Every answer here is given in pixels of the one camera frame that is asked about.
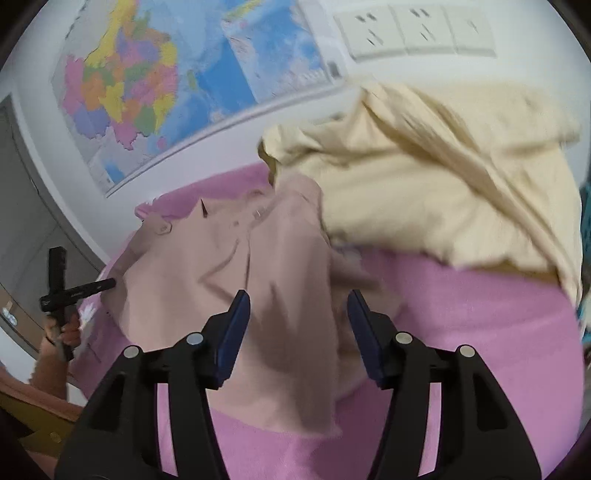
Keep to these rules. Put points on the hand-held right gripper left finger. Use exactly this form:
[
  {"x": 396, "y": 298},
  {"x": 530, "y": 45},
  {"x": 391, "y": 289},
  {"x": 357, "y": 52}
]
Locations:
[{"x": 233, "y": 332}]

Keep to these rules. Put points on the white wall socket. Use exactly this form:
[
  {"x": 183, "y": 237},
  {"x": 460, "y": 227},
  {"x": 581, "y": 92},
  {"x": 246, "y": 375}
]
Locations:
[
  {"x": 369, "y": 32},
  {"x": 425, "y": 25},
  {"x": 471, "y": 27}
]

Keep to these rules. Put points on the pink bed sheet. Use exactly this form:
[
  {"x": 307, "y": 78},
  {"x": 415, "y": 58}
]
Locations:
[{"x": 461, "y": 350}]

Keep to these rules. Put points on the dusty pink coat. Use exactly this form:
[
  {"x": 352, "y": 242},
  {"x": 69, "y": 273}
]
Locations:
[{"x": 221, "y": 286}]

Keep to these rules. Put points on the person's left hand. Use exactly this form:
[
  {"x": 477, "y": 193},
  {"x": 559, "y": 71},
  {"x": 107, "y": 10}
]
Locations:
[{"x": 69, "y": 334}]

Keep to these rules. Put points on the grey door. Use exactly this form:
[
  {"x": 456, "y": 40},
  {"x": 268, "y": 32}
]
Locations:
[{"x": 27, "y": 230}]

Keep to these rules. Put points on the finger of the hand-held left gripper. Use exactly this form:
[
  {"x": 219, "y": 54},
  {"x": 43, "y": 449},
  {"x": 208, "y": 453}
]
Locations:
[{"x": 90, "y": 288}]

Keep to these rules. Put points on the cream garment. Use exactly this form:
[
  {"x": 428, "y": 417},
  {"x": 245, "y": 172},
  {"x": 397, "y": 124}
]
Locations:
[{"x": 443, "y": 180}]

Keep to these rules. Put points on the colourful wall map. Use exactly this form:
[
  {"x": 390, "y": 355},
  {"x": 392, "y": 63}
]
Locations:
[{"x": 175, "y": 74}]

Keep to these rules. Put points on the person's olive garment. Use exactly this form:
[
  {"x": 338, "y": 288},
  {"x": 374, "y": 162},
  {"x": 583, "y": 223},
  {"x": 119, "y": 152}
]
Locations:
[{"x": 32, "y": 429}]

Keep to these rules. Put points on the person's left forearm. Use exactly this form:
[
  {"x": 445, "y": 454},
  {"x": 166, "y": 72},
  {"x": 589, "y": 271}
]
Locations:
[{"x": 48, "y": 369}]

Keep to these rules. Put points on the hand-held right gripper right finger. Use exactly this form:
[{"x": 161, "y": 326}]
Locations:
[{"x": 362, "y": 332}]

